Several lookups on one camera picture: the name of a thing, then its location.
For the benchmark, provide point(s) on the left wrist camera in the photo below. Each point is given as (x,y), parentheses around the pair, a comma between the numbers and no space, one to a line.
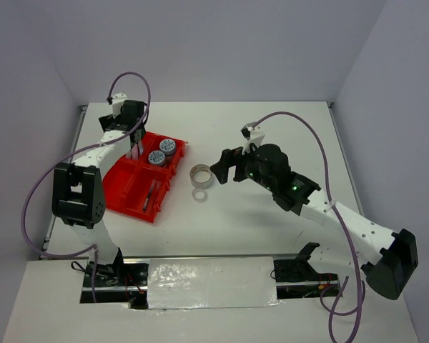
(118,100)

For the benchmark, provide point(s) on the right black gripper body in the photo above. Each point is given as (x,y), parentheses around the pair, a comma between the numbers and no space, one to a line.
(251,170)

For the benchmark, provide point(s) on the small clear tape roll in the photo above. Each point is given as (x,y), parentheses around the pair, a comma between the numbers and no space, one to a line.
(199,195)

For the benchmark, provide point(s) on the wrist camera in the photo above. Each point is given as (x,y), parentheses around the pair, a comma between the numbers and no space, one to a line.
(118,100)
(253,135)

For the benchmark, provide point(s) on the blue capped highlighter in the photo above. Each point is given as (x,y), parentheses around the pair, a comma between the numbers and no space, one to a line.
(140,148)

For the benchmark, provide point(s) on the blue white bottle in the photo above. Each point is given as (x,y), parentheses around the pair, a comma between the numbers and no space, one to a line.
(168,147)
(157,158)

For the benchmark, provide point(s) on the red pen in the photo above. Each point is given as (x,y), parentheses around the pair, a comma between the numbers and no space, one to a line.
(148,196)

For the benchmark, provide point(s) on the red compartment organizer tray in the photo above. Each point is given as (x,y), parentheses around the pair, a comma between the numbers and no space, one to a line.
(127,182)

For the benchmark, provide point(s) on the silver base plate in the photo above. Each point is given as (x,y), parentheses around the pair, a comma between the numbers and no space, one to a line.
(210,283)

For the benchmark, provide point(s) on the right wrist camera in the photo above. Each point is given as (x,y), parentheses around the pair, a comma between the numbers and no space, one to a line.
(253,135)

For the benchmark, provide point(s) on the large clear tape roll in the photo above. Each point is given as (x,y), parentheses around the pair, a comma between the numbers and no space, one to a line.
(201,176)

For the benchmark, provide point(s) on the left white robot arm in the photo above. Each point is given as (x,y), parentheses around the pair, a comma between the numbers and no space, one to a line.
(78,196)

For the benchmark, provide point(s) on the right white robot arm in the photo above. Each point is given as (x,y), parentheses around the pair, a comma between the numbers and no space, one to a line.
(389,257)

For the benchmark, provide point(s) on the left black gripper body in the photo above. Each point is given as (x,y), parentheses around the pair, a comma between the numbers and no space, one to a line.
(143,131)

